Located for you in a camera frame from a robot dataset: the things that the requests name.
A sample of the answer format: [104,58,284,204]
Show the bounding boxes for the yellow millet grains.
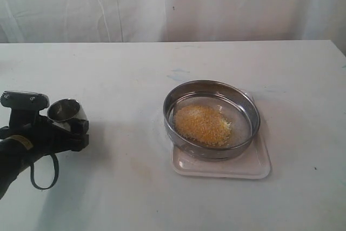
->
[174,105,232,147]

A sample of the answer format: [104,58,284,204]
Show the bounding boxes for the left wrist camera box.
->
[1,91,50,111]

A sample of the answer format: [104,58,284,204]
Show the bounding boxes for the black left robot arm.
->
[1,110,89,197]

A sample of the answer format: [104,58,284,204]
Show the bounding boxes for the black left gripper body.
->
[0,109,90,159]

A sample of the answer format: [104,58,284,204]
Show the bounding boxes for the round steel mesh sieve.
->
[163,80,261,161]

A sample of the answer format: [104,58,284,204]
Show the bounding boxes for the small stainless steel cup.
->
[47,98,88,120]

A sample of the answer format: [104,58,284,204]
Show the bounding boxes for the white backdrop curtain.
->
[1,0,345,48]

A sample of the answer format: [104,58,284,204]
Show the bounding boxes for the white square plastic tray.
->
[171,96,271,180]

